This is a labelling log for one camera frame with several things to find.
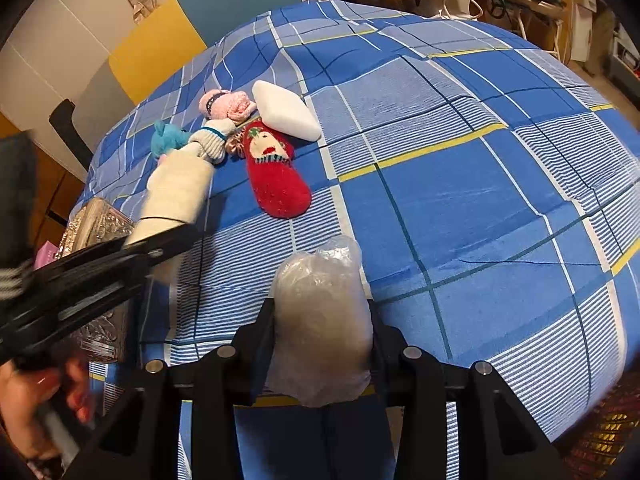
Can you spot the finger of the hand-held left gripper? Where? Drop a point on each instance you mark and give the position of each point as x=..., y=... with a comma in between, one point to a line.
x=125, y=250
x=90, y=295

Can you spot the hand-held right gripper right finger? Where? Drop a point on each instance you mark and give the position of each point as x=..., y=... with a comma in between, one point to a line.
x=380, y=340

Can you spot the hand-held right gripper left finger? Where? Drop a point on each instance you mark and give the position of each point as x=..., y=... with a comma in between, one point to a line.
x=262, y=325

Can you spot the white plush toy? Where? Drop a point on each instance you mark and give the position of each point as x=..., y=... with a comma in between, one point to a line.
x=175, y=190

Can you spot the blue and pink plush toy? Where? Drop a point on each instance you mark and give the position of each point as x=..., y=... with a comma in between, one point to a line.
x=167, y=140

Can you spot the white sock with blue stripes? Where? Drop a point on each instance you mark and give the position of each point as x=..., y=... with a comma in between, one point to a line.
x=210, y=142

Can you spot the red christmas sock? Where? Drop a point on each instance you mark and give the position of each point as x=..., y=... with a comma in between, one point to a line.
x=280, y=185

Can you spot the white foam pad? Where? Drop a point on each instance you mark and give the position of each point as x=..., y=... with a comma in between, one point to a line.
x=285, y=110

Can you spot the person's left hand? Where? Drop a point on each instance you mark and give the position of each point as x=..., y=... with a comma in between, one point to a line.
x=30, y=395

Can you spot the gold embossed tissue box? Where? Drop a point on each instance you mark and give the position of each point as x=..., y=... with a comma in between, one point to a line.
x=100, y=220

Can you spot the pink box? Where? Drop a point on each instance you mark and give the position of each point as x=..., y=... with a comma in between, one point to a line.
x=47, y=255

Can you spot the black stand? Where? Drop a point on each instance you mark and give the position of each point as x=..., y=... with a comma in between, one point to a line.
x=70, y=130

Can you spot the blue plaid bed sheet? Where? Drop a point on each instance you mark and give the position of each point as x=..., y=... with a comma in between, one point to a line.
x=450, y=185

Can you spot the pink rolled towel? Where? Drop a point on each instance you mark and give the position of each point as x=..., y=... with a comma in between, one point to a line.
x=230, y=105

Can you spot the multicolour padded headboard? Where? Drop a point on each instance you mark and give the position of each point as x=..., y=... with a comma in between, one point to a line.
x=150, y=45

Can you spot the patterned floor mat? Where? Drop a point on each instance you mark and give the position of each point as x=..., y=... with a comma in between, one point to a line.
x=610, y=430

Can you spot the wooden side table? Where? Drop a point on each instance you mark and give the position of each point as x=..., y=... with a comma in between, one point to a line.
x=547, y=20

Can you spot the cluttered shelf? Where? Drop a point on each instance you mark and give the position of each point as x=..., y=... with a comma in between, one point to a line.
x=625, y=55

